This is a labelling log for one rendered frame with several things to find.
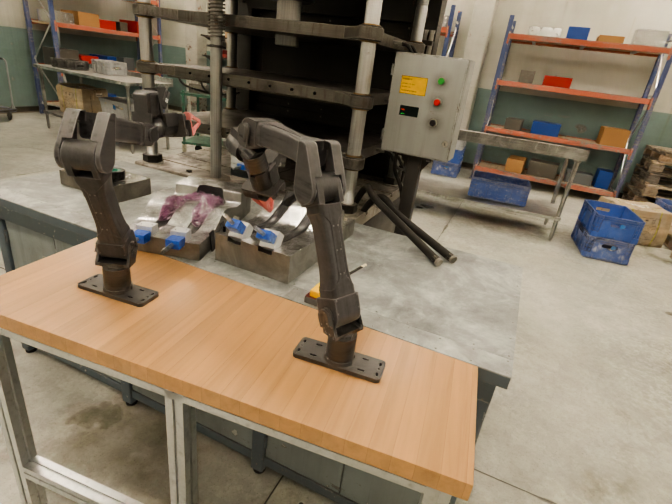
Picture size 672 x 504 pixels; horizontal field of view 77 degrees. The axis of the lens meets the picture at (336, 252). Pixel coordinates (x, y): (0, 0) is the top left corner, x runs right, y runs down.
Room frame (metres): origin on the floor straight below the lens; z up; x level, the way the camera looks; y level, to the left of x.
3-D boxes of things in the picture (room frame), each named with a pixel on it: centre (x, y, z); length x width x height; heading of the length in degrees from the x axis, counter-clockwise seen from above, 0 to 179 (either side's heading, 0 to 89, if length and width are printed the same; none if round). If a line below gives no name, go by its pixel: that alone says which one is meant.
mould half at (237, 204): (1.41, 0.52, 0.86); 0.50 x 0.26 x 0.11; 176
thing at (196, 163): (2.39, 0.39, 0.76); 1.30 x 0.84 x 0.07; 69
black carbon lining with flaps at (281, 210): (1.34, 0.17, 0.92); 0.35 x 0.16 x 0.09; 159
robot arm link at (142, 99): (1.14, 0.56, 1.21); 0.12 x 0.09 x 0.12; 3
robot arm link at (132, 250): (0.94, 0.54, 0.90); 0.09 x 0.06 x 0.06; 93
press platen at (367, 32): (2.39, 0.37, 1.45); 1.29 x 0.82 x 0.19; 69
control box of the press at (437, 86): (1.93, -0.30, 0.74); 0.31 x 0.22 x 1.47; 69
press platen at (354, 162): (2.39, 0.37, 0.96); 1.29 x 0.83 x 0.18; 69
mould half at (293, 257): (1.36, 0.16, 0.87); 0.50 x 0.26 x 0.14; 159
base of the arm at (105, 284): (0.93, 0.54, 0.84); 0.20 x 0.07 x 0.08; 74
